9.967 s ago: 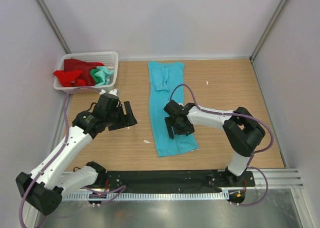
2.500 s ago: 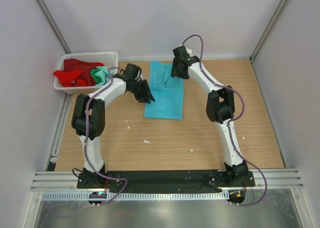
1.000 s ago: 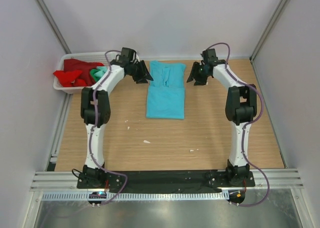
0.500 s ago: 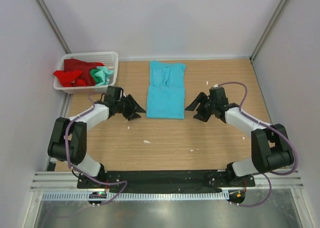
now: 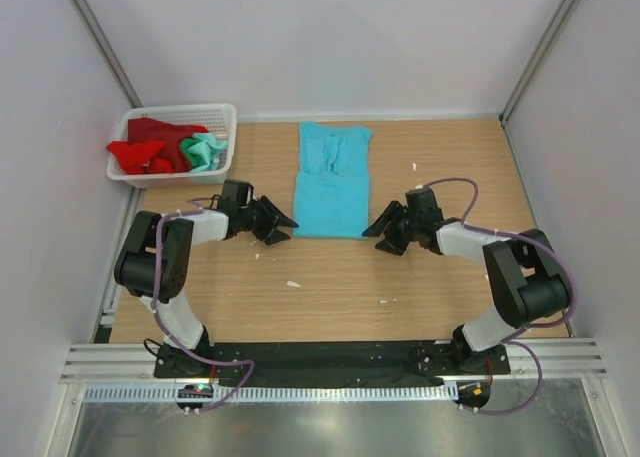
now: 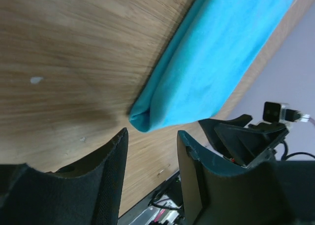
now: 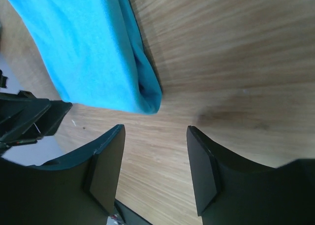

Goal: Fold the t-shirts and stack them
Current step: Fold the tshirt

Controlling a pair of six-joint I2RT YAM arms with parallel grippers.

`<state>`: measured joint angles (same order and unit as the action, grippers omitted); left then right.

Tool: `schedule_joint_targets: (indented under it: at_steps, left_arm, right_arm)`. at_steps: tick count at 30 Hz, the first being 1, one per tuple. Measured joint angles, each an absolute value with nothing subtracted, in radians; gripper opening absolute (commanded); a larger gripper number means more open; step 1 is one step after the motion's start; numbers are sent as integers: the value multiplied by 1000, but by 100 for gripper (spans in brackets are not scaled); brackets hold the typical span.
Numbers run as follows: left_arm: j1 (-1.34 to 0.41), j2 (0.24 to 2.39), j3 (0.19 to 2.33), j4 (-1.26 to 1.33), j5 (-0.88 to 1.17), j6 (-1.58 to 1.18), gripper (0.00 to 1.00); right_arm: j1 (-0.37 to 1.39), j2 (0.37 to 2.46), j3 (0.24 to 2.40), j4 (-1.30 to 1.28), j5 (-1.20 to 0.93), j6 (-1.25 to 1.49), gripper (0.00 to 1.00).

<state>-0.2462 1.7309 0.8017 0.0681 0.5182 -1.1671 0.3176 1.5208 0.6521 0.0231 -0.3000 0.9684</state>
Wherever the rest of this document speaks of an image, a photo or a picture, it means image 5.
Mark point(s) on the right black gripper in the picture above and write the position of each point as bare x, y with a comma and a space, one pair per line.
393, 210

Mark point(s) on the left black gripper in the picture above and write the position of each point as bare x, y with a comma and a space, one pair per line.
280, 218

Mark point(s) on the blue t shirt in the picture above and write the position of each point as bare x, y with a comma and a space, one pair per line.
332, 188

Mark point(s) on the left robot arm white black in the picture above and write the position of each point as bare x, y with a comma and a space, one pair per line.
153, 264

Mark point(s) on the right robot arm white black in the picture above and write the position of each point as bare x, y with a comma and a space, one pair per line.
527, 280

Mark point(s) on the mint green t shirt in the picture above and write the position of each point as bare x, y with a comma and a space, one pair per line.
203, 151

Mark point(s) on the white plastic laundry basket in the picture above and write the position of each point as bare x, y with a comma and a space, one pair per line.
220, 119

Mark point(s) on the dark red t shirt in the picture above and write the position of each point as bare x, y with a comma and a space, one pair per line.
146, 129

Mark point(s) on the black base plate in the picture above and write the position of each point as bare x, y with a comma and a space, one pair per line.
338, 365

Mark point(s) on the grey slotted cable duct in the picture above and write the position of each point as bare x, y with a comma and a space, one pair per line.
200, 393

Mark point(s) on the right aluminium corner post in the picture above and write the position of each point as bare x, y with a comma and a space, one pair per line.
550, 35

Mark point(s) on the aluminium corner post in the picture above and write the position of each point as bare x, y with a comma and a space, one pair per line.
550, 35
106, 51

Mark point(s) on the left aluminium corner post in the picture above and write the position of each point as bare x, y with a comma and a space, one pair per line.
106, 51

